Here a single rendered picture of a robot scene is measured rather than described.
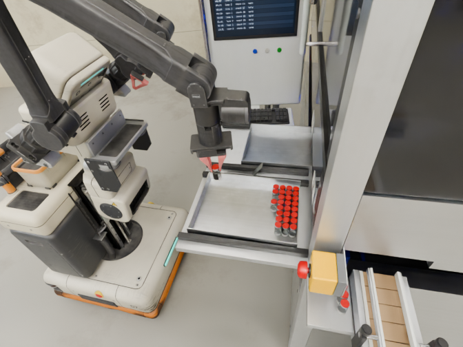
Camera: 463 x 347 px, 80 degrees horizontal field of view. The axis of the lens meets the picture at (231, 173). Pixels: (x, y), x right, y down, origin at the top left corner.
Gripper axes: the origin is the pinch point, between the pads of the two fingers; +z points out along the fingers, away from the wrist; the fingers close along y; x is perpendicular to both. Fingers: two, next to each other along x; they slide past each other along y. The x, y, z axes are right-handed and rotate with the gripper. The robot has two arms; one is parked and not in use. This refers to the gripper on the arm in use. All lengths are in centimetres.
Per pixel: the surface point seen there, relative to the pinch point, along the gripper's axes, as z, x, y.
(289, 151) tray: 24, 34, 29
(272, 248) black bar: 23.3, -11.4, 13.7
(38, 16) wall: 19, 348, -220
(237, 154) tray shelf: 24.3, 35.4, 6.9
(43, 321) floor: 112, 11, -113
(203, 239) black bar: 23.1, -6.1, -6.6
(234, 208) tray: 24.7, 6.1, 3.7
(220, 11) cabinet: -18, 88, 6
